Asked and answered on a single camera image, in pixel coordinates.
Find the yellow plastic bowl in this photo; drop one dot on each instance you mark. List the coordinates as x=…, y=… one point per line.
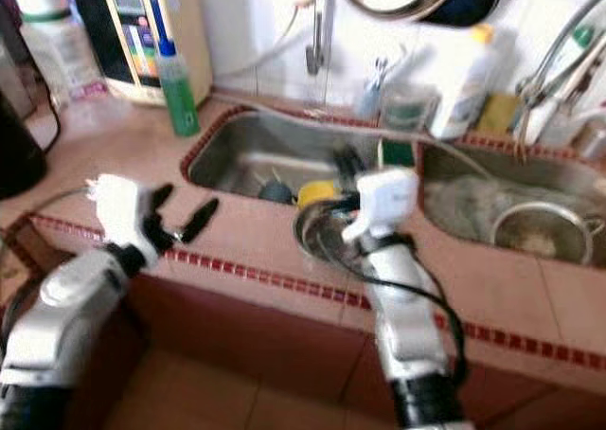
x=314, y=195

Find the steel bowl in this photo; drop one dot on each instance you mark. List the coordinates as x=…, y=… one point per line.
x=317, y=239

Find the dark blue cup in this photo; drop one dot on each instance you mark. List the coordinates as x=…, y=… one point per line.
x=276, y=193

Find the yellow green sponge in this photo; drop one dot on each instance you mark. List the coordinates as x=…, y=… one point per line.
x=398, y=153

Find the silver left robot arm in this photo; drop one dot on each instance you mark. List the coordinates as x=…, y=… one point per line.
x=66, y=326

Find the translucent toothbrush cup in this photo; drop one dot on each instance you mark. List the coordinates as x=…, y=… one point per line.
x=369, y=98

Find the steel sink basin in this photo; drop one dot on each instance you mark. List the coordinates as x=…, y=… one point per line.
x=246, y=155
x=464, y=165

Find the clear plastic tub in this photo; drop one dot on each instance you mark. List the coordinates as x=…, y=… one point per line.
x=407, y=113

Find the green dish soap bottle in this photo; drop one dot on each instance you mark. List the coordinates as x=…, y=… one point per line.
x=180, y=103

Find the clear bag pink label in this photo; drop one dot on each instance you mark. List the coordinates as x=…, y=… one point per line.
x=104, y=117

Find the grey plastic bag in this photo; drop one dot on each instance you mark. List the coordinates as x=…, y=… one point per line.
x=464, y=203

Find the white detergent bottle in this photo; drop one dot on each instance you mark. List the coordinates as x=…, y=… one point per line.
x=464, y=89

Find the black kettle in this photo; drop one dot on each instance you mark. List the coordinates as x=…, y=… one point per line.
x=24, y=155

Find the beige water purifier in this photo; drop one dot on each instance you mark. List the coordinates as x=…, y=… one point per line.
x=142, y=32

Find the large clear plastic jar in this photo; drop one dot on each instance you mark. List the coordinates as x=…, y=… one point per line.
x=66, y=61

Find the steel pot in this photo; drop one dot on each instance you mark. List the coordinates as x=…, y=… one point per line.
x=540, y=236

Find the steel swivel faucet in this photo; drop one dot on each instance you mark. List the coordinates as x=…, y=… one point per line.
x=544, y=70

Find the white printed package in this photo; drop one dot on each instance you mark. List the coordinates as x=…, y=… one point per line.
x=592, y=136

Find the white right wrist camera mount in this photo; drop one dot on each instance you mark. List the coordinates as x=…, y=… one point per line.
x=388, y=198

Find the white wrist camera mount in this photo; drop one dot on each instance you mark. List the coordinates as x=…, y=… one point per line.
x=388, y=198
x=123, y=212

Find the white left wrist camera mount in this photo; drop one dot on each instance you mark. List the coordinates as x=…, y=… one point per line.
x=123, y=212

